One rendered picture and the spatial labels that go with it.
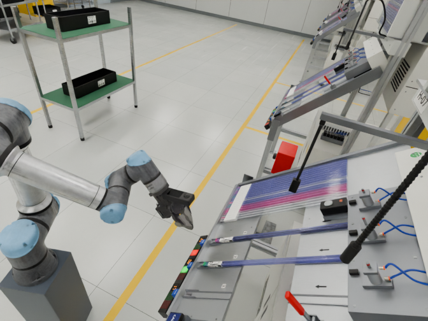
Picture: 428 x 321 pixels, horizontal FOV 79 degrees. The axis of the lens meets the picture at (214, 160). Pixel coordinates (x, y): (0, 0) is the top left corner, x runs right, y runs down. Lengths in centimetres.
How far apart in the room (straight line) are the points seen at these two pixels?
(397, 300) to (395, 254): 10
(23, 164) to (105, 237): 123
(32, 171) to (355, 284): 83
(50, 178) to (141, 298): 108
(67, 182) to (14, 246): 34
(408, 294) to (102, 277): 158
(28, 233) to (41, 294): 25
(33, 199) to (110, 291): 85
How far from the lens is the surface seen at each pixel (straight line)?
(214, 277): 92
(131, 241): 195
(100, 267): 188
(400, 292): 61
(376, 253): 67
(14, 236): 114
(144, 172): 92
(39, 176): 86
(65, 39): 254
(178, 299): 95
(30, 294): 129
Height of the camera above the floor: 160
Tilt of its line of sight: 38 degrees down
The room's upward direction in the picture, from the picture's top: 9 degrees clockwise
